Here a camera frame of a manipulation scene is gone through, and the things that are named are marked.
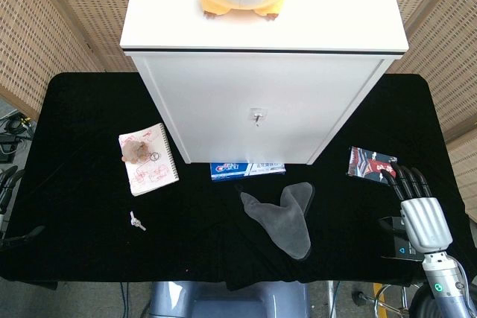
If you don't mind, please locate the wicker folding screen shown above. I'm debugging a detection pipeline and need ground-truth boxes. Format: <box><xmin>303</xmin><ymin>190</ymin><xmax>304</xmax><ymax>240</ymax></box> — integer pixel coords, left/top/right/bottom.
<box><xmin>0</xmin><ymin>0</ymin><xmax>139</xmax><ymax>121</ymax></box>
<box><xmin>385</xmin><ymin>0</ymin><xmax>477</xmax><ymax>218</ymax></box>

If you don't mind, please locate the black velvet tablecloth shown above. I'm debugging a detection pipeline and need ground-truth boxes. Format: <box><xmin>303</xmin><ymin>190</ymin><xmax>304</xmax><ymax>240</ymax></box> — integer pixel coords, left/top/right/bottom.
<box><xmin>0</xmin><ymin>71</ymin><xmax>477</xmax><ymax>291</ymax></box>

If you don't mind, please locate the white spiral notebook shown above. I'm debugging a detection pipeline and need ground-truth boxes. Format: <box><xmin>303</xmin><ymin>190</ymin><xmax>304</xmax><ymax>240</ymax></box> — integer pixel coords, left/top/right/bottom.
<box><xmin>118</xmin><ymin>122</ymin><xmax>180</xmax><ymax>197</ymax></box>

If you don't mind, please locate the fluffy beige keychain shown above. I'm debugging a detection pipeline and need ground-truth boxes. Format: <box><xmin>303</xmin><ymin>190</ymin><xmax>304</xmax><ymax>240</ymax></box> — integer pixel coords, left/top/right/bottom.
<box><xmin>121</xmin><ymin>138</ymin><xmax>161</xmax><ymax>165</ymax></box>

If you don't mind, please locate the red blue card box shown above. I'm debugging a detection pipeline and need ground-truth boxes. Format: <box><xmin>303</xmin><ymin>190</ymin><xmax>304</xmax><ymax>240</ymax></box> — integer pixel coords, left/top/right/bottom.
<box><xmin>347</xmin><ymin>145</ymin><xmax>399</xmax><ymax>185</ymax></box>

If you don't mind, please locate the black cable bundle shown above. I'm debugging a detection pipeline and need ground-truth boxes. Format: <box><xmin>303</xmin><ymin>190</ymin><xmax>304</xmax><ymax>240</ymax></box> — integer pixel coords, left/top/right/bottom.
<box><xmin>0</xmin><ymin>109</ymin><xmax>37</xmax><ymax>162</ymax></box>

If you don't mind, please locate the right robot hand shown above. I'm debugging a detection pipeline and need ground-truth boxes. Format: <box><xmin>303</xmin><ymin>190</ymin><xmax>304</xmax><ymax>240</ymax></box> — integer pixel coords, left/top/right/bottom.
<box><xmin>378</xmin><ymin>162</ymin><xmax>455</xmax><ymax>261</ymax></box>

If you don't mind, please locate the metal stool frame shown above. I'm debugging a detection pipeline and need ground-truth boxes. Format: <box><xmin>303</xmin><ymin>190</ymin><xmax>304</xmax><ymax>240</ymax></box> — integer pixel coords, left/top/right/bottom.
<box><xmin>352</xmin><ymin>282</ymin><xmax>422</xmax><ymax>318</ymax></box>

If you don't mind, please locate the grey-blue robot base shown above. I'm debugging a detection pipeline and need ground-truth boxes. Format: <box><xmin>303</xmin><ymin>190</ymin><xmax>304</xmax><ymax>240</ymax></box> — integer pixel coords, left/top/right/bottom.
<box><xmin>148</xmin><ymin>280</ymin><xmax>310</xmax><ymax>318</ymax></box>

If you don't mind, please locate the grey microfibre cloth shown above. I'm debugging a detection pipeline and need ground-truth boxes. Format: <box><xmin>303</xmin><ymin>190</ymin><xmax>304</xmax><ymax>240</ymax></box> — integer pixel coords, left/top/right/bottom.
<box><xmin>234</xmin><ymin>181</ymin><xmax>316</xmax><ymax>261</ymax></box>

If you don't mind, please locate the blue toothpaste box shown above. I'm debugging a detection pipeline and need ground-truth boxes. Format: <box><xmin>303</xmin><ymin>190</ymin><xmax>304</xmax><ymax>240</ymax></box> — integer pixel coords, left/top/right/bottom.
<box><xmin>209</xmin><ymin>162</ymin><xmax>287</xmax><ymax>182</ymax></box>

